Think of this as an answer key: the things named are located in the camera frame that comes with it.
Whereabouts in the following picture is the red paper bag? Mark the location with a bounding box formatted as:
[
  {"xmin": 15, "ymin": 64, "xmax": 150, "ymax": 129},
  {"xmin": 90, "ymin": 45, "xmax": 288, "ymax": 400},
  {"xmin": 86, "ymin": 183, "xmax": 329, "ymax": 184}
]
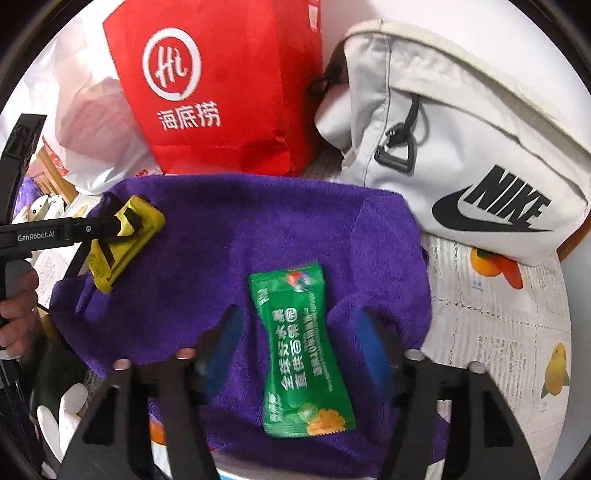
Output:
[{"xmin": 102, "ymin": 0, "xmax": 324, "ymax": 178}]

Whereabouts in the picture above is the yellow packet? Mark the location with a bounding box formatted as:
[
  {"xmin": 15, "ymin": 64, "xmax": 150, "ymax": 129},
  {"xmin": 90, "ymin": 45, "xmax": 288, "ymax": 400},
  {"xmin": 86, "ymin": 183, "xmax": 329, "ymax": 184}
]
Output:
[{"xmin": 88, "ymin": 195, "xmax": 166, "ymax": 294}]

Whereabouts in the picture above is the dark olive cloth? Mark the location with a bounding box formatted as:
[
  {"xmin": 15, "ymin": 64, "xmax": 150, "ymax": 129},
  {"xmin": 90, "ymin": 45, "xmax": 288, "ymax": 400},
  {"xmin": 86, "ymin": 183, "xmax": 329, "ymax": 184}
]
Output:
[{"xmin": 18, "ymin": 318, "xmax": 93, "ymax": 416}]

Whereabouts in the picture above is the white plastic bag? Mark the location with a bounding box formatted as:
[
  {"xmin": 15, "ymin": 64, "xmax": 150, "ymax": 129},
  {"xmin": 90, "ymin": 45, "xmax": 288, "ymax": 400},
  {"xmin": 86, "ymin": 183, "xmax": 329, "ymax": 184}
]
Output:
[{"xmin": 0, "ymin": 4, "xmax": 164, "ymax": 195}]

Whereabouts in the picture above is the white sling bag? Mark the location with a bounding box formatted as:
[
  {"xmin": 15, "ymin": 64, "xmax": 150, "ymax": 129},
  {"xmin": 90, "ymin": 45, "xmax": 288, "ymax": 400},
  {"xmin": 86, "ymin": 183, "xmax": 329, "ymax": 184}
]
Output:
[{"xmin": 314, "ymin": 18, "xmax": 591, "ymax": 266}]

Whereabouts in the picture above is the purple cloth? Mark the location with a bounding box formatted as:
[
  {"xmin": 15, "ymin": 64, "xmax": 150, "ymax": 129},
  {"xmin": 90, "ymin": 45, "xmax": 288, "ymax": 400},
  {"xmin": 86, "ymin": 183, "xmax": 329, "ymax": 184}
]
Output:
[{"xmin": 13, "ymin": 178, "xmax": 43, "ymax": 217}]

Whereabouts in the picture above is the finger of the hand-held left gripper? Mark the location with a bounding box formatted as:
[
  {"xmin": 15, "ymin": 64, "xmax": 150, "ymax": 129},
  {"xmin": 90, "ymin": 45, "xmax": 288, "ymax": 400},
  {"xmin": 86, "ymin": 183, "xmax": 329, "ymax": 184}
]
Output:
[
  {"xmin": 61, "ymin": 213, "xmax": 142, "ymax": 243},
  {"xmin": 61, "ymin": 239, "xmax": 123, "ymax": 280}
]

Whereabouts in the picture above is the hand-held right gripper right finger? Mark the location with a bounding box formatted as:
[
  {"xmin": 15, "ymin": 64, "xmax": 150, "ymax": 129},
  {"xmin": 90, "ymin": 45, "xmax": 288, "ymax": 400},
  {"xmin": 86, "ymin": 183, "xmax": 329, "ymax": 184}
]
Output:
[{"xmin": 355, "ymin": 307, "xmax": 543, "ymax": 480}]

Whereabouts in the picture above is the white glove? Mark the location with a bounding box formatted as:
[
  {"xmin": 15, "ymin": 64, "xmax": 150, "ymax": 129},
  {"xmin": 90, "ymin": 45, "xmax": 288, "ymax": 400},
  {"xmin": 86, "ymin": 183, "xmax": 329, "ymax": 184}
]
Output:
[{"xmin": 37, "ymin": 383, "xmax": 88, "ymax": 462}]

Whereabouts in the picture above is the green snack packet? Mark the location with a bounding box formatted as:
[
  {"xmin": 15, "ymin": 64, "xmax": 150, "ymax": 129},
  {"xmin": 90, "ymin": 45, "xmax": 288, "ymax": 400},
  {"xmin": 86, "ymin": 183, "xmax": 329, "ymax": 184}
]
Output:
[{"xmin": 248, "ymin": 261, "xmax": 356, "ymax": 438}]

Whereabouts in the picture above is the purple towel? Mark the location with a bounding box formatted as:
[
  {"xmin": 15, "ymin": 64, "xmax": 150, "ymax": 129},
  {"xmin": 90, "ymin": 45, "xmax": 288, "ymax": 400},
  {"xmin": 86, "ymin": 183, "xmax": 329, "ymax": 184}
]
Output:
[{"xmin": 48, "ymin": 173, "xmax": 451, "ymax": 478}]

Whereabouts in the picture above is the person's left hand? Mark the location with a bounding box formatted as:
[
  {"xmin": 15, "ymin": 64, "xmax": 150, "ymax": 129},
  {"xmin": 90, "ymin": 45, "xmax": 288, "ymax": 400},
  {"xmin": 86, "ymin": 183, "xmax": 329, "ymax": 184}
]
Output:
[{"xmin": 0, "ymin": 268, "xmax": 42, "ymax": 352}]

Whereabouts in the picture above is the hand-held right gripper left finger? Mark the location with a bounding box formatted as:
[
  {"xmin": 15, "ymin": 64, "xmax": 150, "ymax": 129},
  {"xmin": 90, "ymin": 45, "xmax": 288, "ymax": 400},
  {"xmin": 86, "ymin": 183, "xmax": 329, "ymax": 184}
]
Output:
[{"xmin": 58, "ymin": 305, "xmax": 243, "ymax": 480}]

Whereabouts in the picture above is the fruit print tablecloth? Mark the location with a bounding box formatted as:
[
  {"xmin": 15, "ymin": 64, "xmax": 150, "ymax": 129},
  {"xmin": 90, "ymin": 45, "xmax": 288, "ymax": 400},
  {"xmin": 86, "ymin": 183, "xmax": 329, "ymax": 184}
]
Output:
[{"xmin": 28, "ymin": 148, "xmax": 587, "ymax": 480}]

